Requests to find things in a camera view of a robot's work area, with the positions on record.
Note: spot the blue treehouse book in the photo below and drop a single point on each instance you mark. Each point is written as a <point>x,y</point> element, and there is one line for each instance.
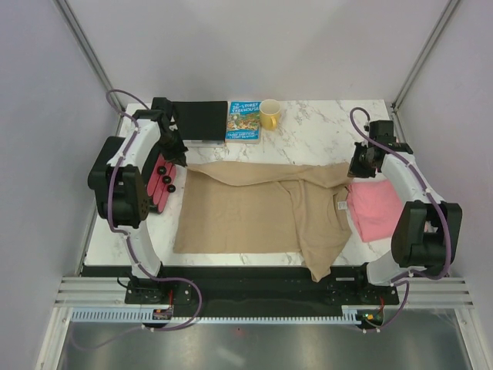
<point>243,122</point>

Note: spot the beige t shirt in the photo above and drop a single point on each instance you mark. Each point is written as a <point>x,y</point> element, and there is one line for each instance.
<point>263,208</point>

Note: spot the aluminium front rail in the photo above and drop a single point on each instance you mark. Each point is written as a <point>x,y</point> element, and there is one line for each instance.
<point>449,292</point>

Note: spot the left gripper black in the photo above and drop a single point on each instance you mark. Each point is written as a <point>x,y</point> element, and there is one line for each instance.
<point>177,155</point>

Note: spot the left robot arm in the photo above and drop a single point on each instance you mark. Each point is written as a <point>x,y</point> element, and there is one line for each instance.
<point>149,125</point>

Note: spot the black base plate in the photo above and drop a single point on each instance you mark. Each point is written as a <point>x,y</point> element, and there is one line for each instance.
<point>241,292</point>

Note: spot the aluminium frame post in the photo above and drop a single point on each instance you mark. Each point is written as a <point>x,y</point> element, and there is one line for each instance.
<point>83,42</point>
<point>431,42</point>

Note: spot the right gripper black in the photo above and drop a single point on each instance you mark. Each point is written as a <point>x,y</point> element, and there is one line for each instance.
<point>354,169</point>

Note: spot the pink folded t shirt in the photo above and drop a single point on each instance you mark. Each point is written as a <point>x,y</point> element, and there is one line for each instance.
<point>375,209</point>

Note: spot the yellow mug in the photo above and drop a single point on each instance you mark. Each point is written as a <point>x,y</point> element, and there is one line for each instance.
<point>269,114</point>

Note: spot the right aluminium frame post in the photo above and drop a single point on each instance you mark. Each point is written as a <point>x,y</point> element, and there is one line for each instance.
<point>431,42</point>

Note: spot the left aluminium frame post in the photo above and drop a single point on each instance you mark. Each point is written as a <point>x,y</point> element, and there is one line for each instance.
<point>83,42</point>

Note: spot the black notebook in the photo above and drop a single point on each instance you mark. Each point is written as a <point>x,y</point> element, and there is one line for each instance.
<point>201,123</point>

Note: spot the white cable duct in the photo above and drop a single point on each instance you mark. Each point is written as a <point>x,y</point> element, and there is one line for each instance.
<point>151,316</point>

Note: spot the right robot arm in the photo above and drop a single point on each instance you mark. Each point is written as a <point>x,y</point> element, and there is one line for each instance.
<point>425,237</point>

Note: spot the black pink drawer unit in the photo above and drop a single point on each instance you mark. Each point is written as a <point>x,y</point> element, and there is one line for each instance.
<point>154,181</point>

